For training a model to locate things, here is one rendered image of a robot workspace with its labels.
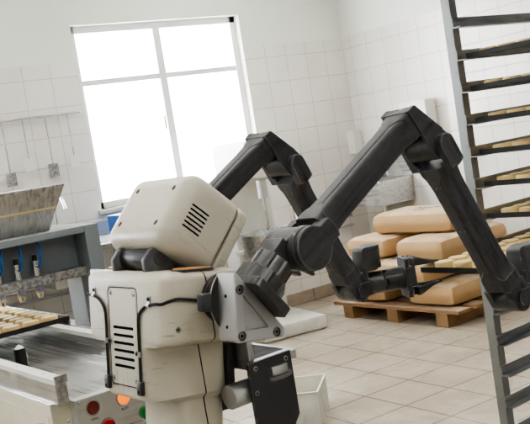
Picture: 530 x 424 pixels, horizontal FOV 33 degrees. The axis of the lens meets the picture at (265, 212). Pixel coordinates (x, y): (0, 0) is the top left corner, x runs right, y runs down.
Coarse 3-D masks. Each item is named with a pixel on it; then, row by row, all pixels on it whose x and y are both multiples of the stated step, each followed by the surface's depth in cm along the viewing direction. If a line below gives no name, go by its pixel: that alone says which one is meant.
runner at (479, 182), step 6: (522, 168) 265; (528, 168) 267; (492, 174) 256; (498, 174) 258; (504, 174) 259; (474, 180) 251; (480, 180) 253; (486, 180) 254; (492, 180) 256; (474, 186) 251; (480, 186) 253; (492, 186) 252
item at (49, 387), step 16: (0, 368) 229; (16, 368) 220; (32, 368) 217; (0, 384) 231; (16, 384) 222; (32, 384) 213; (48, 384) 205; (64, 384) 203; (48, 400) 206; (64, 400) 203
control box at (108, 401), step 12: (84, 396) 207; (96, 396) 207; (108, 396) 209; (72, 408) 206; (84, 408) 206; (108, 408) 209; (120, 408) 211; (132, 408) 213; (84, 420) 205; (96, 420) 207; (120, 420) 211; (132, 420) 213; (144, 420) 214
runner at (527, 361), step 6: (528, 354) 264; (516, 360) 260; (522, 360) 262; (528, 360) 263; (504, 366) 256; (510, 366) 258; (516, 366) 260; (522, 366) 261; (528, 366) 260; (504, 372) 256; (510, 372) 258; (516, 372) 257
